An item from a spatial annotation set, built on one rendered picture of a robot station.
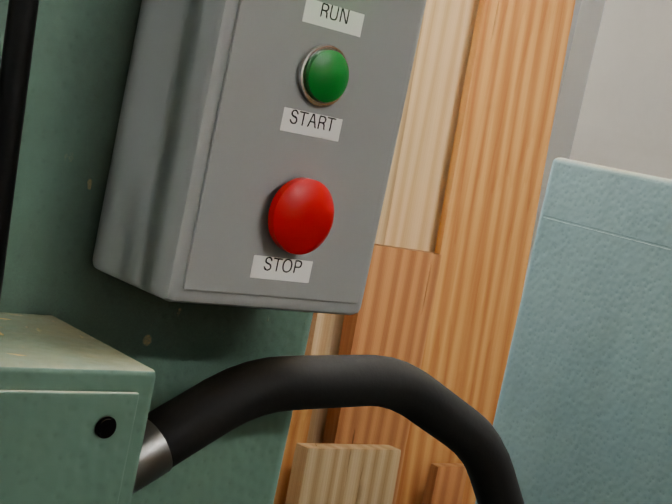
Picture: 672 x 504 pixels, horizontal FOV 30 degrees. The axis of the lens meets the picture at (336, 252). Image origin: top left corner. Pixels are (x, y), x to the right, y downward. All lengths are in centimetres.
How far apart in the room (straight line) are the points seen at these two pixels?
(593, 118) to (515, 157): 38
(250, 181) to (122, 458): 11
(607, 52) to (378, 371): 212
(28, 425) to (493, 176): 189
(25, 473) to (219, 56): 16
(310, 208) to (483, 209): 179
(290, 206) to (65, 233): 9
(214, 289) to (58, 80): 10
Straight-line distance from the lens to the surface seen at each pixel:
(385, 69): 51
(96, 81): 50
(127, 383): 44
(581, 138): 263
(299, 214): 47
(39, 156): 49
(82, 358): 44
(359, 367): 56
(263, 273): 48
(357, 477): 197
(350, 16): 49
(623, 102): 271
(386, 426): 213
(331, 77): 48
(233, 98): 46
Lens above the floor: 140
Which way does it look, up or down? 6 degrees down
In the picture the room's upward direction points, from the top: 12 degrees clockwise
